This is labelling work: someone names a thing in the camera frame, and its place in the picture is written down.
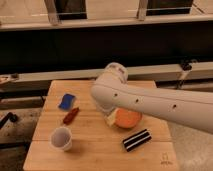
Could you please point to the white ceramic cup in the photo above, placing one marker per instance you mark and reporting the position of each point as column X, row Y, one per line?
column 61, row 138

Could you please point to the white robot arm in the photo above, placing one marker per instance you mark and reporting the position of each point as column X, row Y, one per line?
column 188, row 108

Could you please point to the orange ceramic bowl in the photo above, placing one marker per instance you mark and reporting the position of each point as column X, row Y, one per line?
column 126, row 118

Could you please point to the blue sponge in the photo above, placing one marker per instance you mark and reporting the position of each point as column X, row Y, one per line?
column 67, row 102

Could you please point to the black white striped block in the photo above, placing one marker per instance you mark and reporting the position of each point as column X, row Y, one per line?
column 136, row 140

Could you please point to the black table clamp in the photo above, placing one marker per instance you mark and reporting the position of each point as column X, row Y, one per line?
column 186, row 68

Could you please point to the black clamp handle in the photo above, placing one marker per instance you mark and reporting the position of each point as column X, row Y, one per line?
column 9, row 117

